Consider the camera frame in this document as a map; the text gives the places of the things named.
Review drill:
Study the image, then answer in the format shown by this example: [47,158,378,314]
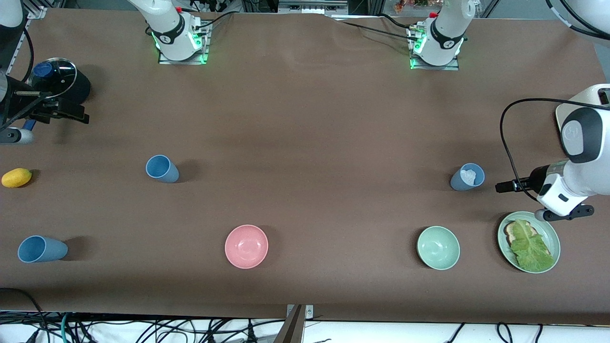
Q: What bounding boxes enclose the blue cup with tissue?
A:
[450,162,486,192]

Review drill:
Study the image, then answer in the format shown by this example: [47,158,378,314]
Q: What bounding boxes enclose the toasted bread slice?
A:
[504,220,551,253]

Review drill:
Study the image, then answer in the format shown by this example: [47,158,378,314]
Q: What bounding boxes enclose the green plate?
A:
[497,211,561,274]

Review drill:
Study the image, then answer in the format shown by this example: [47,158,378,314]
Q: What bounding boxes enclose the green lettuce leaf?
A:
[510,219,556,272]

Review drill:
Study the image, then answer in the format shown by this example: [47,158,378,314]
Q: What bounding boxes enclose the yellow lemon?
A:
[1,168,32,188]

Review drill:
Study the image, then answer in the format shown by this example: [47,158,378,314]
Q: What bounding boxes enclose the mint green bowl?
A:
[417,225,461,271]

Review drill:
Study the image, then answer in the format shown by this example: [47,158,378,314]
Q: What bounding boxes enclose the orange artificial flowers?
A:
[393,0,429,12]

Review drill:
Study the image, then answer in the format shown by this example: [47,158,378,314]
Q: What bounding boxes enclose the brown table cover cloth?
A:
[0,9,610,324]

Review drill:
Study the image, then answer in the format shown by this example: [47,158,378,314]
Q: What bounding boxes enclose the pink bowl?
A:
[224,224,269,269]

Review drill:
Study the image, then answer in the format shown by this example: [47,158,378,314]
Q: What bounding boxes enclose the grey electronics box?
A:
[278,0,348,14]

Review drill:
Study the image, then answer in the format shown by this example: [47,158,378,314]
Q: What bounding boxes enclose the black pot with blue handle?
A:
[23,58,91,131]

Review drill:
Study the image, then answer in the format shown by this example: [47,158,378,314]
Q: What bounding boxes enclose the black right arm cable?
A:
[0,29,51,129]

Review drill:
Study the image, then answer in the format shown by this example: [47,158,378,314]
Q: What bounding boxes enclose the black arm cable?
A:
[0,29,51,129]
[499,0,610,203]

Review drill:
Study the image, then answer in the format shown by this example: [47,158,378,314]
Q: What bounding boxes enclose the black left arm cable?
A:
[499,0,610,203]

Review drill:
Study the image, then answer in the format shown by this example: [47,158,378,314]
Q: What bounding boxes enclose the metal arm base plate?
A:
[410,26,460,71]
[158,21,210,65]

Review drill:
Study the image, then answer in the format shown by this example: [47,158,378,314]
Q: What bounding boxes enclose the black base cable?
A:
[193,12,234,36]
[379,13,420,30]
[341,20,417,41]

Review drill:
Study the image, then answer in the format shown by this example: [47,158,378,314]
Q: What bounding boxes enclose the thick black floor cable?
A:
[0,287,46,334]

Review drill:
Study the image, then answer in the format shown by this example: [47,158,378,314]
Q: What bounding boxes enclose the silver table edge bracket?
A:
[286,305,314,320]

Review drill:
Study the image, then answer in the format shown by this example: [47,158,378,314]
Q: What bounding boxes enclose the grey metal post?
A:
[273,305,305,343]

